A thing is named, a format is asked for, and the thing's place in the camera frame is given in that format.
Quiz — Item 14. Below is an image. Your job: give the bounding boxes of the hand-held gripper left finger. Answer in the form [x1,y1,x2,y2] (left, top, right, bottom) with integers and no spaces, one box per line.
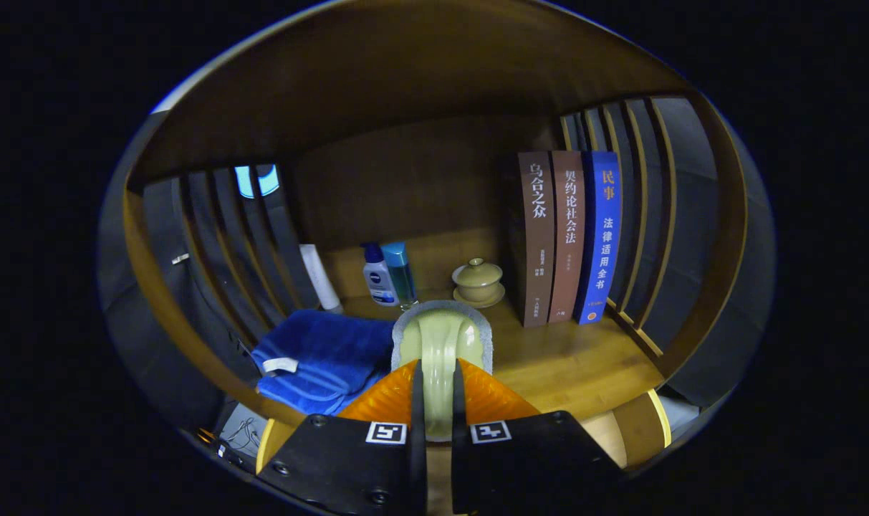
[256,358,428,516]

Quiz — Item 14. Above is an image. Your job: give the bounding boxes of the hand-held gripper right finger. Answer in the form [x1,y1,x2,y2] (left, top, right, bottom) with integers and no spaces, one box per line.
[451,357,625,516]

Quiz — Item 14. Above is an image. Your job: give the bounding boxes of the green handled scrub brush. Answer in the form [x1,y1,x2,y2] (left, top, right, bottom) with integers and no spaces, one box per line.
[391,300,494,441]

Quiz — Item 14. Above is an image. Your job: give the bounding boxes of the wooden countertop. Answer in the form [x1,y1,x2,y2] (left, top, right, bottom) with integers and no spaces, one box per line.
[259,290,666,424]

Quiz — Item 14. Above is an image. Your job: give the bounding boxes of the wooden cabinet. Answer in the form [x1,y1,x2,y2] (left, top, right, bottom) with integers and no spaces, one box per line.
[123,0,750,474]

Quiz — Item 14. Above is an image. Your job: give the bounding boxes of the blue towel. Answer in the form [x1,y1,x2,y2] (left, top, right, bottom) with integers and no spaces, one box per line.
[251,310,398,416]

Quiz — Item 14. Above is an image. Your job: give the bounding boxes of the beige saucer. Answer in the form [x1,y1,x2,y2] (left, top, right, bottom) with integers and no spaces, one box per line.
[453,283,506,310]

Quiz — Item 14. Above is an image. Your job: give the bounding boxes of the white lotion bottle blue cap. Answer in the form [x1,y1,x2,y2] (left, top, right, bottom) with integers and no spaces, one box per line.
[362,242,400,307]

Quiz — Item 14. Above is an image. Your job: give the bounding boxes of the beige lidded teacup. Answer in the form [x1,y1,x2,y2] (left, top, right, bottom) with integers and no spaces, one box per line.
[453,258,504,302]

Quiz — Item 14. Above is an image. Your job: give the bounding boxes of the teal bottle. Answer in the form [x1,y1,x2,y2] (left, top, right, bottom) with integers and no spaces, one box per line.
[382,242,418,305]

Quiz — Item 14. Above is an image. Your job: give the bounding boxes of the white tube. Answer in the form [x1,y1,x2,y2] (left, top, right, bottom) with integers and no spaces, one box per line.
[298,244,343,313]

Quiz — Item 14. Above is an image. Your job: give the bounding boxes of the dark brown book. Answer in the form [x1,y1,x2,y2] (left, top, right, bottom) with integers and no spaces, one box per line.
[517,151,555,328]

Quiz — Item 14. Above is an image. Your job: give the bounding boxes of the reddish brown book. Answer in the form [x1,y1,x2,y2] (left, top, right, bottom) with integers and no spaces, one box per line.
[549,150,586,324]

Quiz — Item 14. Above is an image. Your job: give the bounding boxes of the blue book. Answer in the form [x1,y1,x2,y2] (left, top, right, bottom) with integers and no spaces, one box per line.
[574,150,623,325]

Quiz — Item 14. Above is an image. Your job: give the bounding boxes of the thin floor cables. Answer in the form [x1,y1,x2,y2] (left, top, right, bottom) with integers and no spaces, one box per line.
[216,416,263,459]

